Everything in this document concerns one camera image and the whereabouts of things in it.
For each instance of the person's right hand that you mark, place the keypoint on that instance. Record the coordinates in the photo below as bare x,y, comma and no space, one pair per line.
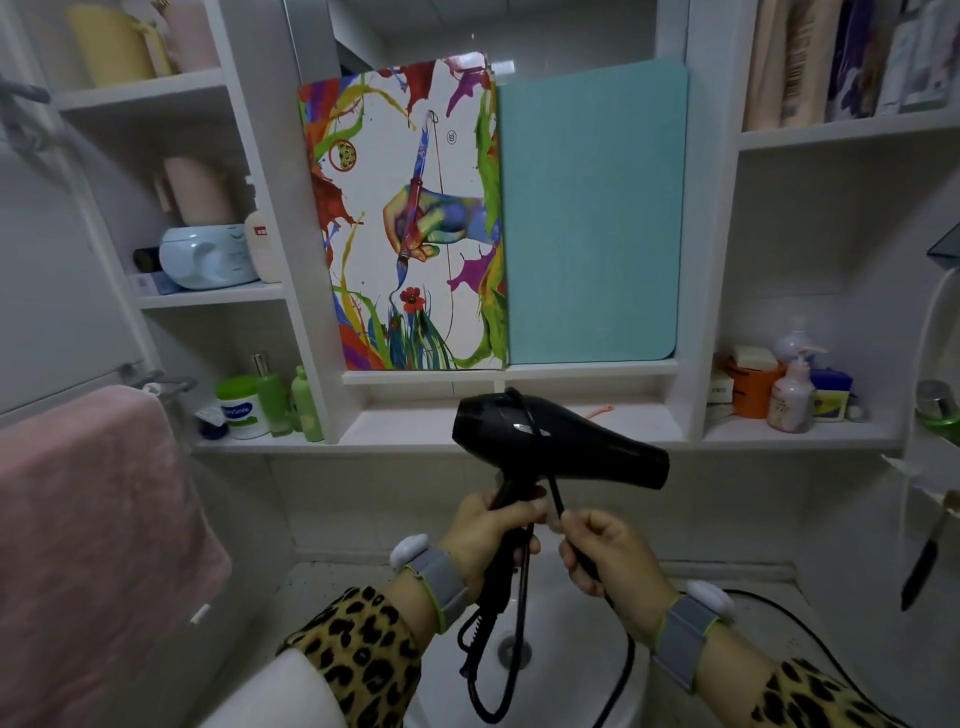
619,566

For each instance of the person's left hand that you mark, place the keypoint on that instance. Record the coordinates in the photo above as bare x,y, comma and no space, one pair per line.
480,536

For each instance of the person's right thumb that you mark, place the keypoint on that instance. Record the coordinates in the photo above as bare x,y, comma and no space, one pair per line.
574,544

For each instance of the person's left thumb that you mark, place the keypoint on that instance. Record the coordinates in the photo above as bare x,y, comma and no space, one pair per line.
521,508

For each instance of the black hair dryer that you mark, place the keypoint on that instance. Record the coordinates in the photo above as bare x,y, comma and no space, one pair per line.
555,442

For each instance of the person's right forearm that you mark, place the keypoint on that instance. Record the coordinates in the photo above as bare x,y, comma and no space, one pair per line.
772,690

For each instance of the person's left forearm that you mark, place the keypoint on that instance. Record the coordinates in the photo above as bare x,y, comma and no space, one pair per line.
360,652

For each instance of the white sink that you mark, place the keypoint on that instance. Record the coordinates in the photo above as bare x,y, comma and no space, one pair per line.
555,652

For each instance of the gray wristband with white tracker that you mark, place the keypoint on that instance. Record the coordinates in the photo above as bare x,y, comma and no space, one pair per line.
439,585
686,637

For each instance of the metal sink drain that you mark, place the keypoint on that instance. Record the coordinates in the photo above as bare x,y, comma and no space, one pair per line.
514,651

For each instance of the pink comb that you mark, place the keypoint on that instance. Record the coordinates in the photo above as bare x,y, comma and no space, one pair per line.
600,411

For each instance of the orange container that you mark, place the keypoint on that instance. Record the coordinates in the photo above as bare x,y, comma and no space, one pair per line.
750,386

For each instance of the light green bottle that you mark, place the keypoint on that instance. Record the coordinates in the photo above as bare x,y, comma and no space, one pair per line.
306,409

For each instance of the pink white pump bottle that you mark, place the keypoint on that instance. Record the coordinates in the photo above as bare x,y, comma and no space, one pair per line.
791,397

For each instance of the green bottle with dark cap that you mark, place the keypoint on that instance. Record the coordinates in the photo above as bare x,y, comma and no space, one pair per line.
272,397

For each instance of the white jar with green lid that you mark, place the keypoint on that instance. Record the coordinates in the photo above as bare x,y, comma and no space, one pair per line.
244,409

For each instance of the yellow jar with blue lid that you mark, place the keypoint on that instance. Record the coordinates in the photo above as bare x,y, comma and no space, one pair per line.
830,395

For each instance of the white spray bottle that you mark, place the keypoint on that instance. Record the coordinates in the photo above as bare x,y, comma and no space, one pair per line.
793,341

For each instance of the teal board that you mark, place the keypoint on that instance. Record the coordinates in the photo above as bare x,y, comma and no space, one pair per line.
592,217

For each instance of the colourful paint splash board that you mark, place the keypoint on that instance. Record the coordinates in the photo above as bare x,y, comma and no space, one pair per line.
397,225

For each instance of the white shelf cabinet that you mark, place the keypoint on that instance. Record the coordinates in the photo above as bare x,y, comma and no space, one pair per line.
705,247

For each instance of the small dark blue jar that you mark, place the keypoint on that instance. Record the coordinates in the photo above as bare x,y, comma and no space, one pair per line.
212,425

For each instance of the white lotion bottle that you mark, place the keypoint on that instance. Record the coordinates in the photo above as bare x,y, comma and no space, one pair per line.
262,244

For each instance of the green jar with silver lid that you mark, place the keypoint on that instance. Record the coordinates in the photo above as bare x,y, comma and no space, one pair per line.
937,409

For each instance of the light blue appliance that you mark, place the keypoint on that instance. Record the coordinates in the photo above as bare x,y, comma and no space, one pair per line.
206,256

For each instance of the small blue white box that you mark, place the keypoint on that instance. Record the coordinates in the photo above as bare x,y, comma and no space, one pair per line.
154,283

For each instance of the pink towel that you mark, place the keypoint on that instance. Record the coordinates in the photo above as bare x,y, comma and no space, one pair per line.
90,555

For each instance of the pink mug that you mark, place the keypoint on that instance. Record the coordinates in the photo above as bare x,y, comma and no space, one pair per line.
196,191

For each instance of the beige bottle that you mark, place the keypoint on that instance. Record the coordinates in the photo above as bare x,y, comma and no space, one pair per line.
810,60
765,64

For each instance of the purple bottle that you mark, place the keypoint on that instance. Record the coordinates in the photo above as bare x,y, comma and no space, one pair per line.
851,60

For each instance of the pink cup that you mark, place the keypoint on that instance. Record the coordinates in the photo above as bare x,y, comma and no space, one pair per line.
191,34

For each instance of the yellow cup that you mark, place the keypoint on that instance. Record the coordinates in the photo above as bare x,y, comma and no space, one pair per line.
112,45

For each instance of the clear acrylic wall shelf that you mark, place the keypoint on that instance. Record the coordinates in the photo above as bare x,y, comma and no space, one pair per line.
930,465

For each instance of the metal towel rail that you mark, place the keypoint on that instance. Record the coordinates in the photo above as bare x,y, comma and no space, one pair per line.
169,384

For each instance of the gray wall hook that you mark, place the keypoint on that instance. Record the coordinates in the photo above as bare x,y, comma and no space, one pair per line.
22,112

